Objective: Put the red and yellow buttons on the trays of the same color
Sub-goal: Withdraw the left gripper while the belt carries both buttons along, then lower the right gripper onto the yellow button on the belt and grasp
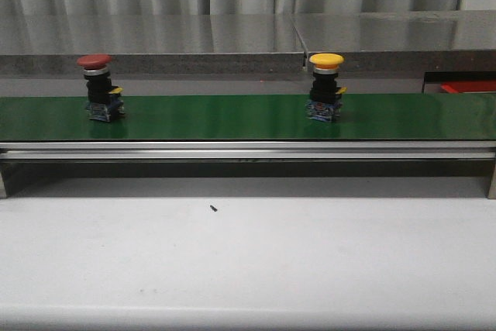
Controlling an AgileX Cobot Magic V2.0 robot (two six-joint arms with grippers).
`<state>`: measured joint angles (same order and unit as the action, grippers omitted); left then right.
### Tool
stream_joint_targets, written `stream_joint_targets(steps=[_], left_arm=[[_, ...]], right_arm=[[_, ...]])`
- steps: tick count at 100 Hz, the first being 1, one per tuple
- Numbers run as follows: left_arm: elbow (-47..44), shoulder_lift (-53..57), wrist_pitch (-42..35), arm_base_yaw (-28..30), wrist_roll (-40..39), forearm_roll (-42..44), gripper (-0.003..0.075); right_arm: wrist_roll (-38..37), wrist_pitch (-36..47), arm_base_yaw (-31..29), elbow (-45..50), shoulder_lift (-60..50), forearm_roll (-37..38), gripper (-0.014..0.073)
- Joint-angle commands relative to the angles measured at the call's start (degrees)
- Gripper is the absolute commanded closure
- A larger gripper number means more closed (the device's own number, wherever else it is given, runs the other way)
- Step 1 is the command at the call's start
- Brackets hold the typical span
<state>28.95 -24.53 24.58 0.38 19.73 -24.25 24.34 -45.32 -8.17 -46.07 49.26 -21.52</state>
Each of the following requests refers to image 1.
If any yellow mushroom push button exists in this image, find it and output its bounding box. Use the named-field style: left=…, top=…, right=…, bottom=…
left=306, top=53, right=347, bottom=122

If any red mushroom push button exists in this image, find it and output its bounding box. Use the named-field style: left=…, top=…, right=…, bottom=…
left=77, top=53, right=125, bottom=122

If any grey stone counter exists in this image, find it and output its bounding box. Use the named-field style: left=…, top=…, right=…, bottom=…
left=1, top=11, right=495, bottom=97

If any green conveyor belt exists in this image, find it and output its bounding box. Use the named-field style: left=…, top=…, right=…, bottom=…
left=1, top=94, right=495, bottom=142

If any red tray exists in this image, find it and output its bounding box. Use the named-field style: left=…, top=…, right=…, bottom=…
left=441, top=81, right=496, bottom=94

